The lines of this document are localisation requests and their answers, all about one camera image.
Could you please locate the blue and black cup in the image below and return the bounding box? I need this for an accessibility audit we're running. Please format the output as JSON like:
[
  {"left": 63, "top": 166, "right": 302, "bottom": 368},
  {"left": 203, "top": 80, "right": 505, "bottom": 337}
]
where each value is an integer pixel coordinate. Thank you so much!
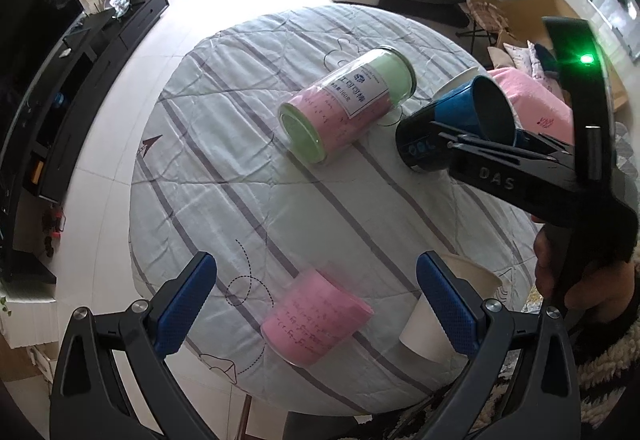
[{"left": 395, "top": 74, "right": 516, "bottom": 171}]

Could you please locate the small folding stool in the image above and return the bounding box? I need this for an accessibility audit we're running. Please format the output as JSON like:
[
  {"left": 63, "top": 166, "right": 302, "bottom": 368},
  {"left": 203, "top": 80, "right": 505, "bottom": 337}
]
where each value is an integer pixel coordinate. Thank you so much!
[{"left": 456, "top": 0, "right": 509, "bottom": 53}]

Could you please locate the pink and green clear canister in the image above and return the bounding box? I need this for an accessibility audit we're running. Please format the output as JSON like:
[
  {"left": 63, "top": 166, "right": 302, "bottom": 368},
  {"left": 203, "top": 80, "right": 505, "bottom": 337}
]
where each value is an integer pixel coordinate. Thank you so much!
[{"left": 278, "top": 46, "right": 418, "bottom": 163}]

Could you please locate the pink towel cushion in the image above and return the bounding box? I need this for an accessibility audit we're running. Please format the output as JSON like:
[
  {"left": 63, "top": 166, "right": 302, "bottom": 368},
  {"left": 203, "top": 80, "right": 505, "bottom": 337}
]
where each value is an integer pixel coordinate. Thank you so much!
[{"left": 488, "top": 67, "right": 574, "bottom": 144}]

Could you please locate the person's right hand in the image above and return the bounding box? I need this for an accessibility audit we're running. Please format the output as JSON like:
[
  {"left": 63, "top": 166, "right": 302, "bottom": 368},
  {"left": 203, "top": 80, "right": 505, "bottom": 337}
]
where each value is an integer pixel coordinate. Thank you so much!
[{"left": 534, "top": 227, "right": 637, "bottom": 323}]

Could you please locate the glass globe ornament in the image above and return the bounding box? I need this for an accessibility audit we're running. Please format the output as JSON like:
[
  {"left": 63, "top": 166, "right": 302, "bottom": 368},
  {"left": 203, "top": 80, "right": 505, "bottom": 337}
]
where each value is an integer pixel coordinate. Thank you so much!
[{"left": 104, "top": 0, "right": 130, "bottom": 18}]

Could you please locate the white paper cup near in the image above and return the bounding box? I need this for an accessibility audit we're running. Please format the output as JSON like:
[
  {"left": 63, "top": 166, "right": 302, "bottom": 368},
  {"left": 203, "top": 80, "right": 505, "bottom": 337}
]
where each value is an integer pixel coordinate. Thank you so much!
[{"left": 399, "top": 253, "right": 503, "bottom": 365}]

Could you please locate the striped light grey tablecloth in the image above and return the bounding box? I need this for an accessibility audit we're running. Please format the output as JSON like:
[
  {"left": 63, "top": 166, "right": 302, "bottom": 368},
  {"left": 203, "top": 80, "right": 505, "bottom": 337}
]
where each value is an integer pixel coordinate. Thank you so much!
[{"left": 130, "top": 4, "right": 536, "bottom": 416}]

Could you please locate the black TV cabinet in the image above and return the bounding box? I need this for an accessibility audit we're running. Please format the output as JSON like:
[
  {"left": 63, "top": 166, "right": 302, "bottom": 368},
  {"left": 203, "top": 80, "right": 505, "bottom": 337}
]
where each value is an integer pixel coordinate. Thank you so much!
[{"left": 1, "top": 0, "right": 169, "bottom": 284}]

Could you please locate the white wall board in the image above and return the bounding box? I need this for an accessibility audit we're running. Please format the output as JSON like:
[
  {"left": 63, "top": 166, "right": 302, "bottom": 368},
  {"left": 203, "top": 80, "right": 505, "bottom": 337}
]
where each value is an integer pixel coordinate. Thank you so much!
[{"left": 586, "top": 0, "right": 639, "bottom": 62}]

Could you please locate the brown chair near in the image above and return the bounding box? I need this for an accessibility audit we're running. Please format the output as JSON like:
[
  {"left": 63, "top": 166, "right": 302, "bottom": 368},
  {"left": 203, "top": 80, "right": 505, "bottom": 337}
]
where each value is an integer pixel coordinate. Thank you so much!
[{"left": 606, "top": 62, "right": 629, "bottom": 113}]

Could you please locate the clear cup with pink paper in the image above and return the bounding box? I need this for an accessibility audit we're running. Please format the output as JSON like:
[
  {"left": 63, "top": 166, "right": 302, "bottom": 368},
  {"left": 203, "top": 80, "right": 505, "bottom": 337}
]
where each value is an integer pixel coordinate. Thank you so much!
[{"left": 260, "top": 270, "right": 374, "bottom": 368}]

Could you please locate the black television screen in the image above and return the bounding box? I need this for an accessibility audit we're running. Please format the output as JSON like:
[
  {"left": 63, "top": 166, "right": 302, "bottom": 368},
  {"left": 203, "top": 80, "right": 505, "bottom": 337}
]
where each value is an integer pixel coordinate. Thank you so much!
[{"left": 1, "top": 0, "right": 84, "bottom": 91}]

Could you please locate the cream paper cup far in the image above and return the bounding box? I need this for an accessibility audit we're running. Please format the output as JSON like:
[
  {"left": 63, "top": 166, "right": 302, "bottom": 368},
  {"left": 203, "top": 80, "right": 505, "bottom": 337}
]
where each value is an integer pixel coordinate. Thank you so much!
[{"left": 432, "top": 66, "right": 480, "bottom": 100}]

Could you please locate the patterned sofa blanket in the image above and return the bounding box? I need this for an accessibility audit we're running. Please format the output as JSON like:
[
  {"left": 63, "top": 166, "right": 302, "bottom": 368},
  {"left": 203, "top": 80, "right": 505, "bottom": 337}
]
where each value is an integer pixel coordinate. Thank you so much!
[{"left": 612, "top": 121, "right": 639, "bottom": 207}]

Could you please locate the brown chair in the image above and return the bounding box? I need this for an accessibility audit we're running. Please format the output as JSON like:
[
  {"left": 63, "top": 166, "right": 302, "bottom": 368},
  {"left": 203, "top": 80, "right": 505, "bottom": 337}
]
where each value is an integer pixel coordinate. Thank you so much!
[
  {"left": 494, "top": 0, "right": 579, "bottom": 50},
  {"left": 606, "top": 62, "right": 629, "bottom": 113}
]

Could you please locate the brown chair far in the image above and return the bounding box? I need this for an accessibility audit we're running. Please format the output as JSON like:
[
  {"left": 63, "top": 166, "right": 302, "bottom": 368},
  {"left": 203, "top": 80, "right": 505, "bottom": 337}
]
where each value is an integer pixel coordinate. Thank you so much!
[{"left": 494, "top": 0, "right": 579, "bottom": 50}]

